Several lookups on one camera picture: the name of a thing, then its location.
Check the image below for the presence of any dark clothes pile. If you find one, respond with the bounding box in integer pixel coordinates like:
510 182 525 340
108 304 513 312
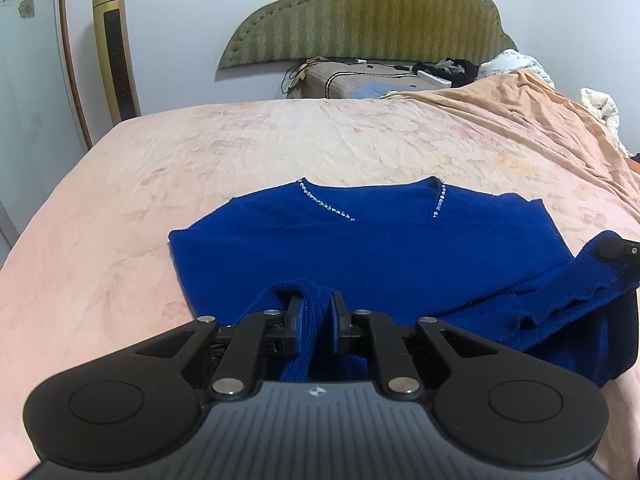
412 58 482 87

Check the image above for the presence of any blue beaded sweater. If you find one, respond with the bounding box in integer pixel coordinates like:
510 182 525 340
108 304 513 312
169 176 640 389

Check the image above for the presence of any black cable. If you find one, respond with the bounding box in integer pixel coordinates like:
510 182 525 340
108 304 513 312
281 61 307 97

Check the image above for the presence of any white crumpled cloth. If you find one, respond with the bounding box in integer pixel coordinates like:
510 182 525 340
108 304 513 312
580 87 627 153

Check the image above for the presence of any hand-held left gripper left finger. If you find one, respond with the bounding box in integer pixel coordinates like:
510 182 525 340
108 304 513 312
135 292 306 401

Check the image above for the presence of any flower print glass door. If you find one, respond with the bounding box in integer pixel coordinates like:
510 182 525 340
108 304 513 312
0 0 85 253

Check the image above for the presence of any pink floral bed sheet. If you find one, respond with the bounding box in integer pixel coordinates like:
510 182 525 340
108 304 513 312
0 70 640 476

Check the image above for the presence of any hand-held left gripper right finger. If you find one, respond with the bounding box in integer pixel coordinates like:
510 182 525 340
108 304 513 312
331 290 501 401

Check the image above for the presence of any brown pillow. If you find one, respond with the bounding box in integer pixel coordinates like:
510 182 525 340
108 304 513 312
287 60 441 100

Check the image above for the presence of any gold tower fan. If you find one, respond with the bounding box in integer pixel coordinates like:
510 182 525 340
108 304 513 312
91 0 142 125

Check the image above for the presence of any white crumpled quilt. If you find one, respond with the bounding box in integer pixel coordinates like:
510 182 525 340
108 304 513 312
480 49 556 87

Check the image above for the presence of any green padded headboard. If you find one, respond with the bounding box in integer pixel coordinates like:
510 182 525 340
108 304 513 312
217 0 518 72

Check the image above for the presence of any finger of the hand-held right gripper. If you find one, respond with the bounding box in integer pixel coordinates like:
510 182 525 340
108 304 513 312
598 236 640 267

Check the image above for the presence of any brown door frame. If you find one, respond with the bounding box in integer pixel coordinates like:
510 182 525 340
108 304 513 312
54 0 94 151

